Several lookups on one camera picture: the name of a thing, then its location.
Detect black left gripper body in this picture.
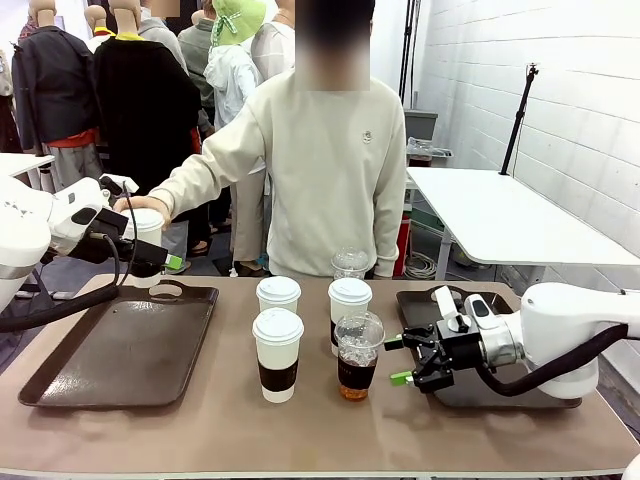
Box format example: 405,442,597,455
74,207,136,265

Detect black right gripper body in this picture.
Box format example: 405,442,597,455
434,316,485,375

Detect white paper cup black sleeve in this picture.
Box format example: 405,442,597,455
327,277,374,358
255,275,303,317
121,207,166,289
251,307,306,405

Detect clear plastic iced coffee cup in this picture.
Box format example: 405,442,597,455
330,246,371,282
333,310,387,403

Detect person's left forearm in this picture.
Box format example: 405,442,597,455
372,199,408,280

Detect person's right forearm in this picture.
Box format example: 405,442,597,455
148,148,242,224

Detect dark brown serving tray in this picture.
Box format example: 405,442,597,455
17,279,221,409
395,285,583,411

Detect person's right hand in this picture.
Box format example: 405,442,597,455
113,195,174,231

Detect small white table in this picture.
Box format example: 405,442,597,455
0,152,56,194

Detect large white side table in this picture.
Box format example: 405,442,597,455
405,166,640,282

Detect mannequin in dark grey jacket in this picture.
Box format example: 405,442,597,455
10,0,100,194

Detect clear plastic container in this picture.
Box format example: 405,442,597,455
406,136,455,167

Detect person in beige sweater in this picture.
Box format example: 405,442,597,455
219,0,409,280

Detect person in green jacket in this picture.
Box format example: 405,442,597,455
176,8,217,134

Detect person in grey hoodie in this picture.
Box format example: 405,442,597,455
137,0,190,76

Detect grey plastic bin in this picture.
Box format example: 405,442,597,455
403,108,439,152

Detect black light stand poles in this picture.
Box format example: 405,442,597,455
397,0,422,109

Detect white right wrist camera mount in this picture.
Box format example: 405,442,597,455
432,285,473,334

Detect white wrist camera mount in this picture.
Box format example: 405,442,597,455
432,285,473,334
98,173,141,198

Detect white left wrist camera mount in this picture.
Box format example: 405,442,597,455
98,173,141,198

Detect coiled white cable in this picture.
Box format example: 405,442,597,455
403,251,440,281

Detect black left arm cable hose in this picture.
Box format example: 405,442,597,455
0,232,124,334

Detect black camera tripod stand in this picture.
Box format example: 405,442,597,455
499,61,542,177

